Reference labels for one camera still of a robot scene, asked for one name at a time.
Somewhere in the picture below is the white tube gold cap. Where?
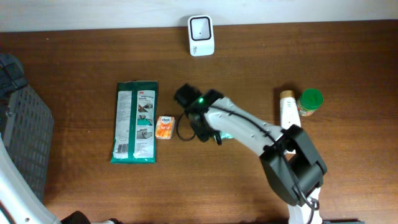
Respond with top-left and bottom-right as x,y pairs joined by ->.
280,90 -> 301,129

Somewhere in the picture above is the grey plastic mesh basket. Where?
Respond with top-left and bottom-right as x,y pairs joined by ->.
1,53 -> 54,201

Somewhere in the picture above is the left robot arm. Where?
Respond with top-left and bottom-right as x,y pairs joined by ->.
1,143 -> 90,224

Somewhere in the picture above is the green lid jar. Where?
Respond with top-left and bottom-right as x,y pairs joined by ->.
297,88 -> 323,116

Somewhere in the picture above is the white barcode scanner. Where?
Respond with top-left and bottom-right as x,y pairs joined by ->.
187,15 -> 215,57

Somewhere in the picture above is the teal wipes pack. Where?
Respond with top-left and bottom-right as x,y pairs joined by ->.
220,132 -> 234,140

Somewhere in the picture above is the green 3M gloves package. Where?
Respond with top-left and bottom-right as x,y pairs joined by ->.
110,80 -> 158,164

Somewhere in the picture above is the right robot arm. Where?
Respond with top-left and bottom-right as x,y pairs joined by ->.
174,83 -> 327,223

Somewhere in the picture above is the orange tissue pack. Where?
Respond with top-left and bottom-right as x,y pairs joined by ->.
155,116 -> 175,140

